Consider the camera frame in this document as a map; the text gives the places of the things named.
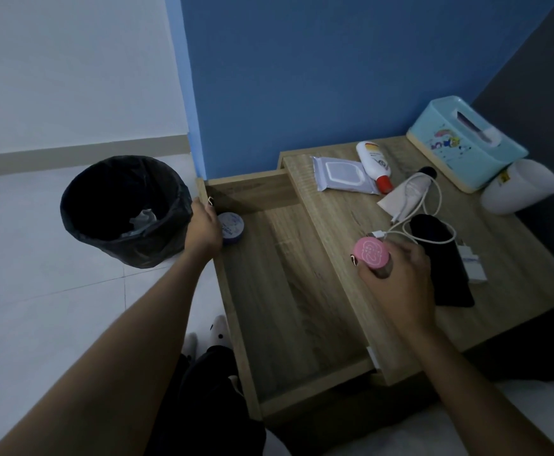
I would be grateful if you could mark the person's black trousers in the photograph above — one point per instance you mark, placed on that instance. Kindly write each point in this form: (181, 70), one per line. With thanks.
(205, 413)

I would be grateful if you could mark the white bottle red cap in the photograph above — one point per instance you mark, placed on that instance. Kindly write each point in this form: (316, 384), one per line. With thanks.
(374, 161)

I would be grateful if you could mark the purple round jar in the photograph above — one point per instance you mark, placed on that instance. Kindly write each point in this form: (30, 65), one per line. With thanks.
(233, 227)

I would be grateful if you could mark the person's left hand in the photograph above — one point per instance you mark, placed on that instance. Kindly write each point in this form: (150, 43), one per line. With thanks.
(203, 232)

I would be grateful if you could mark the white wet wipes pack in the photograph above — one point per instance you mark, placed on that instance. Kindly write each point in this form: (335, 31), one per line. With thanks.
(343, 175)

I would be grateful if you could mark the black trash bin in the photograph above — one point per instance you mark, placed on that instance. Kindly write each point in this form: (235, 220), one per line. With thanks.
(101, 204)

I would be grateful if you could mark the person's left forearm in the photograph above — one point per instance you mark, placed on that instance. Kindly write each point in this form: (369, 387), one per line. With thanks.
(115, 365)

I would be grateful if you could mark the person's right forearm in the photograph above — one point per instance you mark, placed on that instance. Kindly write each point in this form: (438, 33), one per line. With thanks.
(476, 398)

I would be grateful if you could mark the black smartphone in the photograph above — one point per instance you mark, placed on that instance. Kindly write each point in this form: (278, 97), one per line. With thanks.
(443, 270)

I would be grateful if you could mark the white tissue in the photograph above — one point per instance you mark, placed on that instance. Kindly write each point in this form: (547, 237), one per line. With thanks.
(141, 223)

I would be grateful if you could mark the white tube black cap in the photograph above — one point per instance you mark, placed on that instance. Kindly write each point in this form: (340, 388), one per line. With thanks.
(405, 197)

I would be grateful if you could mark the teal tissue box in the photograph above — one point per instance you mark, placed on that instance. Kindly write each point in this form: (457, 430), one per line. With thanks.
(467, 142)

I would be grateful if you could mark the wooden drawer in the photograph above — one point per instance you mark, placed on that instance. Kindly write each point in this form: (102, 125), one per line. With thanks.
(286, 308)

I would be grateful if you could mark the pink round jar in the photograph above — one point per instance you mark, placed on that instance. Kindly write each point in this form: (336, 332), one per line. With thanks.
(371, 251)

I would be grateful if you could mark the white charger plug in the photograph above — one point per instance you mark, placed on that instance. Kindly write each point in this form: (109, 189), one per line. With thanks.
(474, 265)

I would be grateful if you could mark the large white plastic cup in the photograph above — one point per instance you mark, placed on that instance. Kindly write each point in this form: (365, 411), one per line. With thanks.
(519, 187)

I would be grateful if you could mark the wooden nightstand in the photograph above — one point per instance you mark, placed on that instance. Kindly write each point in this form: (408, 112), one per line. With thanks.
(519, 261)

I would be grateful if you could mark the person's right polka-dot sock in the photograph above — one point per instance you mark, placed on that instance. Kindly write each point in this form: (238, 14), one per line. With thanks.
(221, 332)

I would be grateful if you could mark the person's right hand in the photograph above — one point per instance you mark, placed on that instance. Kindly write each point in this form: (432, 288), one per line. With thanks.
(407, 289)

